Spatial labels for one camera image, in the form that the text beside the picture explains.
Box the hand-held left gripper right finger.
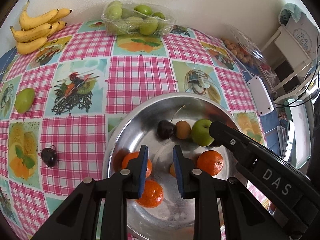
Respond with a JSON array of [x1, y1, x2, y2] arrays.
[[172, 144, 293, 240]]

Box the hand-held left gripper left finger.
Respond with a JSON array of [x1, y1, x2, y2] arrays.
[[31, 144, 149, 240]]

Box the mandarin orange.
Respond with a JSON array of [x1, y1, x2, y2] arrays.
[[136, 179, 164, 208], [197, 150, 224, 177], [121, 151, 152, 178]]

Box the steel bowl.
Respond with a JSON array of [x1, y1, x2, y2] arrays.
[[102, 92, 250, 240]]

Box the green jujube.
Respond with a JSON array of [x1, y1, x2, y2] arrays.
[[14, 88, 35, 113], [191, 119, 215, 147]]

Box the large brown longan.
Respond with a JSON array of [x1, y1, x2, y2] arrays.
[[174, 121, 192, 140]]

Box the dark cherry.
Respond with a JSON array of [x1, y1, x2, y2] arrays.
[[156, 105, 185, 140], [40, 145, 58, 168]]

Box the white plastic box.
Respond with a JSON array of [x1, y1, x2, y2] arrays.
[[247, 76, 275, 116]]

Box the white plastic container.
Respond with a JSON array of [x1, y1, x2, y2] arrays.
[[287, 100, 313, 170]]

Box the red and white pouch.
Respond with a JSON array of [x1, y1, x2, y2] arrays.
[[260, 64, 278, 93]]

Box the clear bag of longans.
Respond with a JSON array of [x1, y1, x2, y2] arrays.
[[221, 25, 267, 68]]

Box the white chair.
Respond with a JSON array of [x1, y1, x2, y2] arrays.
[[260, 26, 315, 80]]

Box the white printed paper bag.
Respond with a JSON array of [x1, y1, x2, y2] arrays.
[[285, 17, 318, 58]]

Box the teal towel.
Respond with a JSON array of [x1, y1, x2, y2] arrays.
[[279, 3, 304, 27]]

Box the clear tray of green jujubes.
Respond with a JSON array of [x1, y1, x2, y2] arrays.
[[101, 1, 175, 36]]

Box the yellow banana bunch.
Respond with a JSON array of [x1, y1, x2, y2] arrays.
[[10, 0, 73, 55]]

